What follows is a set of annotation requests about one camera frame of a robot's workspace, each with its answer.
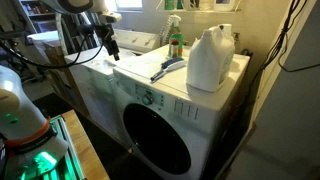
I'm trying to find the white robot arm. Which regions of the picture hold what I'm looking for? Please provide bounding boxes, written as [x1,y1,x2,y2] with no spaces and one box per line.
[0,0,121,180]

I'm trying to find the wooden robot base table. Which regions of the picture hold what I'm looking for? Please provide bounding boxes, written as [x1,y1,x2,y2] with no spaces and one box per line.
[51,110,110,180]

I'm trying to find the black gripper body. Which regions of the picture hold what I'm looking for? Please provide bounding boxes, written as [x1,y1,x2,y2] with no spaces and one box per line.
[95,24,120,61]

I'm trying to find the green spray bottle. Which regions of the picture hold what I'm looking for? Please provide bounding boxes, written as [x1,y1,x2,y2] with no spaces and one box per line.
[168,15,183,58]

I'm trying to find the cluttered storage shelf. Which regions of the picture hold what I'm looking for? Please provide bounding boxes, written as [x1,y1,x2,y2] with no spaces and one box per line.
[18,0,57,33]

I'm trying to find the black wall cables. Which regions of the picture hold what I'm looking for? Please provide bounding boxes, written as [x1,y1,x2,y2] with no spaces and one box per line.
[248,0,320,98]

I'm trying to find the white front-load washing machine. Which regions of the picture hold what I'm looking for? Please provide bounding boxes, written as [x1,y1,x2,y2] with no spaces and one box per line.
[113,46,249,180]

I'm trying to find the white top-load dryer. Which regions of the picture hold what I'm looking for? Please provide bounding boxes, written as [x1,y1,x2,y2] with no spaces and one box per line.
[70,29,160,142]

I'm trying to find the blue white scrub brush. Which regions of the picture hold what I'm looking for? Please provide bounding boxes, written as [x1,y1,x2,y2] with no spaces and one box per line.
[150,58,186,82]

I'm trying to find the large white detergent jug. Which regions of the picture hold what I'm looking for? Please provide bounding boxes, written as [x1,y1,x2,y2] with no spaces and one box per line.
[186,24,235,92]

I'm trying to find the wall shelf with items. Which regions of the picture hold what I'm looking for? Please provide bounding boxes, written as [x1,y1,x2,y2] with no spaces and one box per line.
[156,0,243,13]

